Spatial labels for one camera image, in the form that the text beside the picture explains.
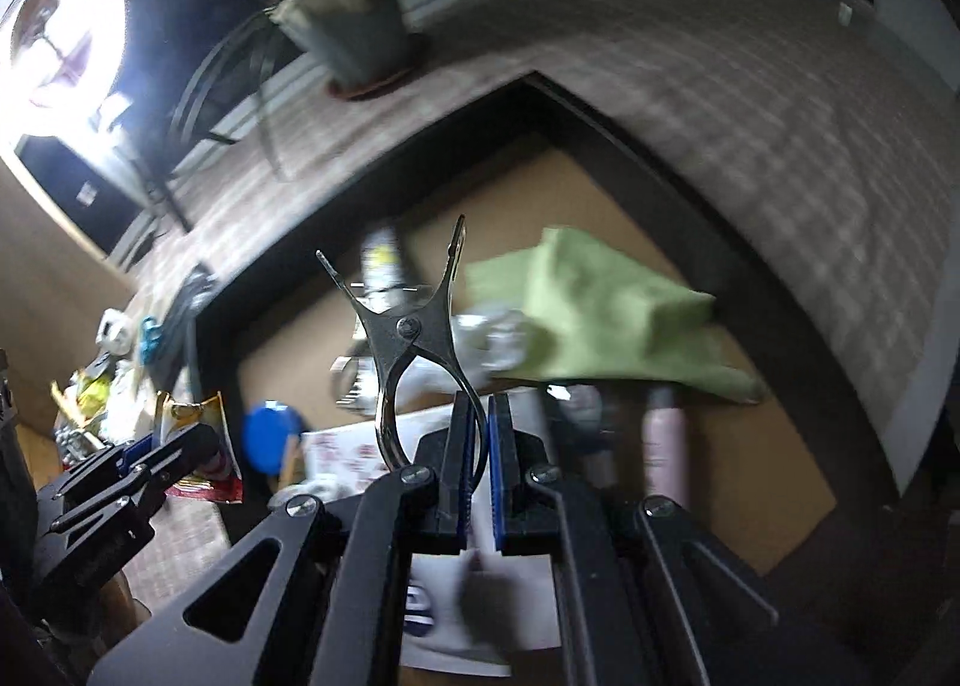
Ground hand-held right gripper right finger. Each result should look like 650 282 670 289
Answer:
487 392 833 686

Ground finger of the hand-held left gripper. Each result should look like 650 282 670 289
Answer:
56 422 224 499
49 472 170 533

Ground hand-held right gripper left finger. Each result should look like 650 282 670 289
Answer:
86 390 485 686

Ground red yellow snack packet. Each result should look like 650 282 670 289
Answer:
157 392 245 505

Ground metal spring clip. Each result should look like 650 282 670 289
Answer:
315 213 492 473

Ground black tray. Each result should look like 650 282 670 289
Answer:
191 71 927 686

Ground blue round lid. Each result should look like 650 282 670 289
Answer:
244 401 308 473

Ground black packet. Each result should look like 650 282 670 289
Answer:
176 264 218 316
161 296 203 357

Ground white printed pack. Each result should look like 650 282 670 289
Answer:
300 410 462 499

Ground grey sachet round logo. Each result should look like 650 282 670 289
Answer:
401 552 560 676

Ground white charger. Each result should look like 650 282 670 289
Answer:
96 309 134 357

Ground pink bottle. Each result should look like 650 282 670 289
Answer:
641 386 689 499

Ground green cloth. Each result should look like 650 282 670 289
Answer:
465 227 770 406

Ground beige board panel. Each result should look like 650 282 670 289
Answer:
0 153 143 447

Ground white tube yellow label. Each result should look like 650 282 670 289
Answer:
360 224 410 297

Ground brown pot saucer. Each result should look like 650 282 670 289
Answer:
326 37 428 103

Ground grey potted plant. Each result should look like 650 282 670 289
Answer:
169 0 623 184

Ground ring light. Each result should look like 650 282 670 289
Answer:
0 0 130 132

